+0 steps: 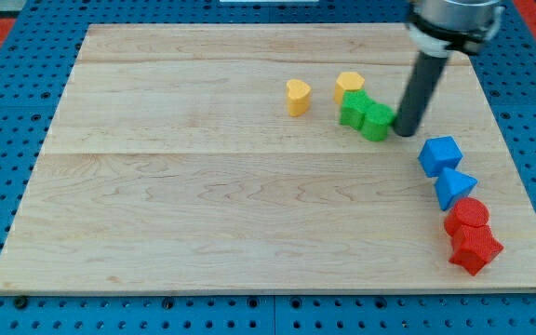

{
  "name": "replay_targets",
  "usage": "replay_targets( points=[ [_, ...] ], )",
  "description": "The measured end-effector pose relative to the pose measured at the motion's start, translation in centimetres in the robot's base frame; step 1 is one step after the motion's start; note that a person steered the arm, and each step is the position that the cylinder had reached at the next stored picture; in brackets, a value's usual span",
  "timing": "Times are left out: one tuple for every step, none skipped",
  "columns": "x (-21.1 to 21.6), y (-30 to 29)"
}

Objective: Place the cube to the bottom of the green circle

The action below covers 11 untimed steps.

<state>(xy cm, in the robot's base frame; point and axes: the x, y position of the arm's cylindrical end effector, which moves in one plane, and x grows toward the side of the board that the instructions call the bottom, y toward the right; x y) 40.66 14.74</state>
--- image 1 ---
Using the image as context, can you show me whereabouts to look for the blue cube block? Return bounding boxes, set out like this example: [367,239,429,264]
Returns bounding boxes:
[418,136,463,178]

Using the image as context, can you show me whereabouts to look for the yellow heart block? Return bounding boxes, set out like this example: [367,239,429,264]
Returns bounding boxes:
[286,79,312,117]

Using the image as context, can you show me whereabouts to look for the wooden board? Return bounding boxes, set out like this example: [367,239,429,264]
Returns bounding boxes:
[0,23,536,296]

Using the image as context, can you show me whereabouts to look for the green star block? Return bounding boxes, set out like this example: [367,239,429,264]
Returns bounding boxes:
[339,90,376,130]

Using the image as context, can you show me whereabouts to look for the yellow hexagon block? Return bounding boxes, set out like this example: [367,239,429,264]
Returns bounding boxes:
[333,72,365,104]

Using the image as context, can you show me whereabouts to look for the green cylinder block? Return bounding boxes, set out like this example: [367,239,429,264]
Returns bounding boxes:
[360,103,395,141]

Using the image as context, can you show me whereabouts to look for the blue triangle block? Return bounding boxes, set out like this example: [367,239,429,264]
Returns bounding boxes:
[435,167,478,211]

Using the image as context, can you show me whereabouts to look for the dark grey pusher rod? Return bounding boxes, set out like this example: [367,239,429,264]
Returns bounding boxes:
[393,51,449,137]

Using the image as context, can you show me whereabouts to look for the red cylinder block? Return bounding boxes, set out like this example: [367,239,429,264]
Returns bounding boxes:
[444,197,489,236]

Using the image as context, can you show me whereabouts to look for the red star block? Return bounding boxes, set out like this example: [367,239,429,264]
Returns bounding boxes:
[449,225,504,276]

